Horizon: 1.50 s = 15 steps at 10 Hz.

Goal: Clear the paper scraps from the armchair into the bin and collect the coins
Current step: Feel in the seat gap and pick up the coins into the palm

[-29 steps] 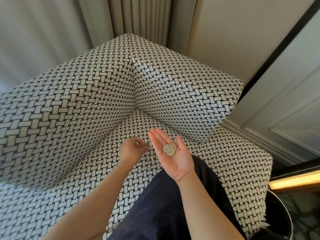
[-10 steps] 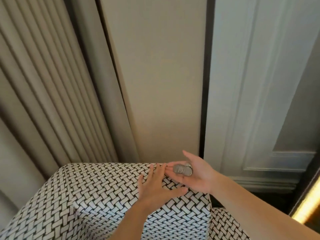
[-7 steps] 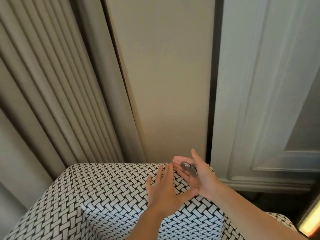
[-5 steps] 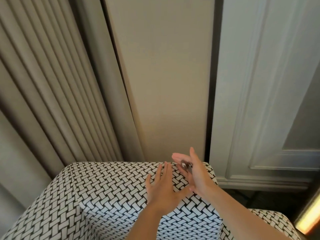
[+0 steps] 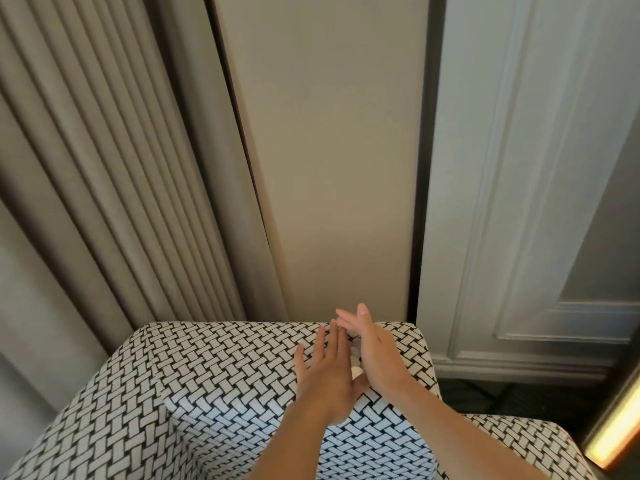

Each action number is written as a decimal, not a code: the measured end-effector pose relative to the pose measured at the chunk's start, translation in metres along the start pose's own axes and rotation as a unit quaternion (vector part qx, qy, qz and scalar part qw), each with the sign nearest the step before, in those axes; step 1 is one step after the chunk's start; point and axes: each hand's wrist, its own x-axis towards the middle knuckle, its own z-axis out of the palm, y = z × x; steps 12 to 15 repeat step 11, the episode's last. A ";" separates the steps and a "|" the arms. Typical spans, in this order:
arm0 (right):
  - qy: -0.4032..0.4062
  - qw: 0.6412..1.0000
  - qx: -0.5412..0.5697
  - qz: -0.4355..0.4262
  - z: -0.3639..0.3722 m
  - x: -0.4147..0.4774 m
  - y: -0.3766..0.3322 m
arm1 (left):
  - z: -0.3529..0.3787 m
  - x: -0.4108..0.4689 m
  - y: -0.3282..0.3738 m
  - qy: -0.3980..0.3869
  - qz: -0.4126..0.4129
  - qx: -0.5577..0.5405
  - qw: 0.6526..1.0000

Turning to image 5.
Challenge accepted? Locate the person's right forearm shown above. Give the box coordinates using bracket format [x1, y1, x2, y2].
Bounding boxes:
[385, 377, 551, 480]

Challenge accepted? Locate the person's left forearm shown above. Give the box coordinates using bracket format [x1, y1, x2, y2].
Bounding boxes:
[247, 404, 341, 480]

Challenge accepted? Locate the person's right hand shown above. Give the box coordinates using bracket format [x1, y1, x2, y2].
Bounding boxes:
[333, 303, 419, 398]

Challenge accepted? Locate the pleated beige curtain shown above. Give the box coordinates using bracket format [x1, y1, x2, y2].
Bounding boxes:
[0, 0, 289, 353]

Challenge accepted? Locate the black white woven-pattern sofa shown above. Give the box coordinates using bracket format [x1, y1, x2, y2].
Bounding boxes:
[0, 320, 601, 480]

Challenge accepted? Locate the person's left hand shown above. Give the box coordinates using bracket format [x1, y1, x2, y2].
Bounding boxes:
[292, 318, 371, 427]

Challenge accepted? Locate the lit yellow light strip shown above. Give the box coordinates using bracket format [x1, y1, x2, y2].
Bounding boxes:
[582, 389, 640, 471]

